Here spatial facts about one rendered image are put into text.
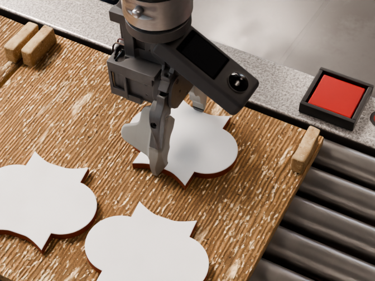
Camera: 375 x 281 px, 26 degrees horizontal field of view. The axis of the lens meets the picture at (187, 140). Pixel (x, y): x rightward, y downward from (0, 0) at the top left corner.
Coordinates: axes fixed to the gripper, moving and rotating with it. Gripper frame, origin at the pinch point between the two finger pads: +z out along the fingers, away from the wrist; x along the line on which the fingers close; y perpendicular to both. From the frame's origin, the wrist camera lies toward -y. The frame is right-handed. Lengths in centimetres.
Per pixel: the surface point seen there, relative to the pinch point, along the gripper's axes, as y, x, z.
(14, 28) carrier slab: 30.9, -7.6, -0.6
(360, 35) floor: 12, -131, 94
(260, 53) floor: 36, -109, 93
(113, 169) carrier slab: 5.7, 7.3, 0.4
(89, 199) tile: 5.3, 13.1, -0.6
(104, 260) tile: -0.5, 19.3, -0.4
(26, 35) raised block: 26.5, -5.1, -3.0
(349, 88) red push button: -14.7, -19.3, 2.0
